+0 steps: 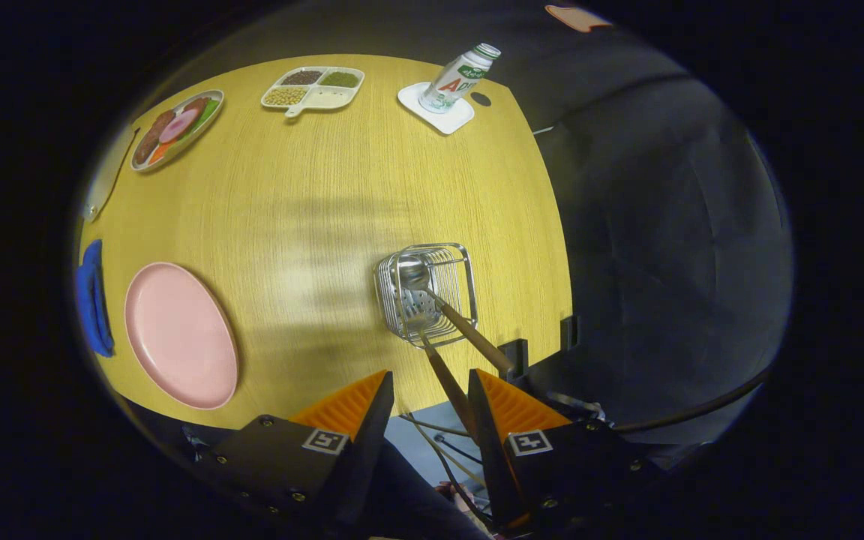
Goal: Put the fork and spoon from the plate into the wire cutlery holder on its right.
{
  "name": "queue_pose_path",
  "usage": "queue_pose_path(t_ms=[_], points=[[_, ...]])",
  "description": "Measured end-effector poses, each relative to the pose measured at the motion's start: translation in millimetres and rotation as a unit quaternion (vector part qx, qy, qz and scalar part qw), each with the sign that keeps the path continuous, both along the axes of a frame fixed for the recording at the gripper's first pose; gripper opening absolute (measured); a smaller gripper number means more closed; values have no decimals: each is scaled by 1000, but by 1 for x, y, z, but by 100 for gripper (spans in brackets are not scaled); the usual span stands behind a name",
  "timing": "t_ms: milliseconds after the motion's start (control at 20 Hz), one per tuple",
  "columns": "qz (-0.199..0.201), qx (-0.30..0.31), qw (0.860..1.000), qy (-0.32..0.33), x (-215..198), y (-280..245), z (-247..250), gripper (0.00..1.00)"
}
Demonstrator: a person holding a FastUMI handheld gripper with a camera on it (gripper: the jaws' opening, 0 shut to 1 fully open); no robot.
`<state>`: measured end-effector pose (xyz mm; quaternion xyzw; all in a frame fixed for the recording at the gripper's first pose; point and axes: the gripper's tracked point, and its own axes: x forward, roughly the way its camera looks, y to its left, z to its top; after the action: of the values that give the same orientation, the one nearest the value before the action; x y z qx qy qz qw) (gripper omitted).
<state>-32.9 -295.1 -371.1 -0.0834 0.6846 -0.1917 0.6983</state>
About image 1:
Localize brown toy meat piece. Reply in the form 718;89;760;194
134;110;176;165

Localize metal spoon with wooden handle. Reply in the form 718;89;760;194
397;255;517;376

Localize white oval food plate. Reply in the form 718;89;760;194
130;88;226;173

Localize white plastic bottle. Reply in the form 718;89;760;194
418;43;502;114

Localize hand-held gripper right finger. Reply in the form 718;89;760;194
466;368;662;530

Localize metal fork with wooden handle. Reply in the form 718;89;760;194
400;287;478;437

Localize person's dark trousers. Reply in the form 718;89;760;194
349;441;482;540

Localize metal wire cutlery rack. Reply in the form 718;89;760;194
373;242;479;349

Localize pink toy ham slice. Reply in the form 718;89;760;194
159;109;200;145

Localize pink round plate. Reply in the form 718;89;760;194
124;261;240;411

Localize thick black cable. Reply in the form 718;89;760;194
548;364;774;437

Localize green toy lettuce leaf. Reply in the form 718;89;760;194
192;97;221;133

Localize white toaster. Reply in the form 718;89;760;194
81;124;140;223

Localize white square coaster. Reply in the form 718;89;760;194
397;81;476;136

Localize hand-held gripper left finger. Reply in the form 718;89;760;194
193;369;395;530

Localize white divided bean tray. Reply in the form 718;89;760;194
261;66;366;119

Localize thin loose cables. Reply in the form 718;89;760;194
400;411;494;526

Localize blue towel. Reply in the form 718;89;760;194
74;238;116;359

